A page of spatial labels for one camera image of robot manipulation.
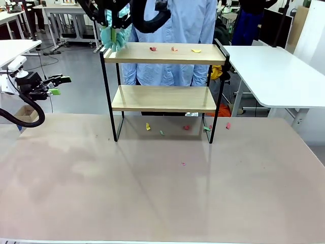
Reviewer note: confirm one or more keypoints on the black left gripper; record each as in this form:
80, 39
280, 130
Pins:
31, 84

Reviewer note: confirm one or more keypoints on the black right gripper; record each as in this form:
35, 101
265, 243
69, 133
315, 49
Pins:
106, 4

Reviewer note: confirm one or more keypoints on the teal chenille duster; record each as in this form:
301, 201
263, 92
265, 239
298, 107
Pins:
122, 40

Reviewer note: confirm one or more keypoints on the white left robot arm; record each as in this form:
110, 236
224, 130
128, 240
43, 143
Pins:
4, 85

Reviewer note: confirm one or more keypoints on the grey background workbench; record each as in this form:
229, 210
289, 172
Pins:
66, 10

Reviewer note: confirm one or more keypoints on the open cardboard box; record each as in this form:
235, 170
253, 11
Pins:
24, 111

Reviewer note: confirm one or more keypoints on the white side table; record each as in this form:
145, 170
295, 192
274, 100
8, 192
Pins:
15, 48

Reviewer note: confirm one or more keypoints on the background person black trousers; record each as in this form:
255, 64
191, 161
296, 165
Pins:
40, 21

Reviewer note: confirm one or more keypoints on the person in light blue shirt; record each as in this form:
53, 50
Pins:
175, 25

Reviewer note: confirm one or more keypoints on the orange paper scrap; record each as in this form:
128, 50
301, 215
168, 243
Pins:
174, 49

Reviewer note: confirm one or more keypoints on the black vertical stand pole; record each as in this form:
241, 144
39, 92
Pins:
29, 20

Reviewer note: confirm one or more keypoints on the cluttered background desk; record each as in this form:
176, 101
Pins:
7, 17

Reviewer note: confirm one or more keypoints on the yellow paper scrap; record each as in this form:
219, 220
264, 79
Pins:
148, 126
196, 50

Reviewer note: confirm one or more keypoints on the yellow cloth bundle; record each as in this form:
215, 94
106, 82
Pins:
217, 72

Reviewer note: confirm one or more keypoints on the silver foil packet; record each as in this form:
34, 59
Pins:
191, 114

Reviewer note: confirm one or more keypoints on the background person blue trousers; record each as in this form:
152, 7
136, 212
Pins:
247, 23

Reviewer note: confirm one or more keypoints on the orange cloth bundle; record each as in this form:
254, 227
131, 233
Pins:
224, 110

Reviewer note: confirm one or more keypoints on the long red paper scrap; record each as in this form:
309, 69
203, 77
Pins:
228, 125

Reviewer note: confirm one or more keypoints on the black monitor panel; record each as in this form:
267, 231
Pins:
276, 25

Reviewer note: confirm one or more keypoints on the large white curved-edge table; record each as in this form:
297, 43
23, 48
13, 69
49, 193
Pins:
274, 76

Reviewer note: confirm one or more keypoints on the thin black tripod pole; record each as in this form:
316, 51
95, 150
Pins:
284, 15

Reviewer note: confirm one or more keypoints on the brown cardboard board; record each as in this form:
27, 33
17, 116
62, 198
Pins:
299, 25

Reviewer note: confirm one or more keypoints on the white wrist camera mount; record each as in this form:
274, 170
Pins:
16, 63

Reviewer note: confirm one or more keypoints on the two-tier wooden shelf black frame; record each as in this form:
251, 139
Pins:
162, 58

